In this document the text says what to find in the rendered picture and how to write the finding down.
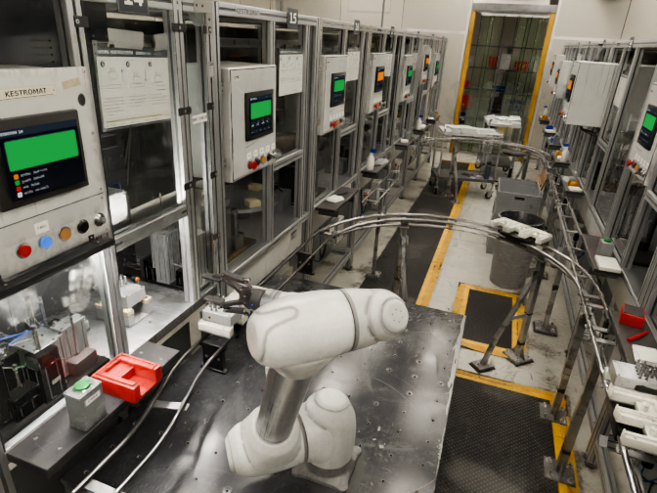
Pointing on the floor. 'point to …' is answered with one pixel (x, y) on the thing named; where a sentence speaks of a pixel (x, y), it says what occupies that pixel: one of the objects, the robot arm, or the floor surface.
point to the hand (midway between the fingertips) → (211, 288)
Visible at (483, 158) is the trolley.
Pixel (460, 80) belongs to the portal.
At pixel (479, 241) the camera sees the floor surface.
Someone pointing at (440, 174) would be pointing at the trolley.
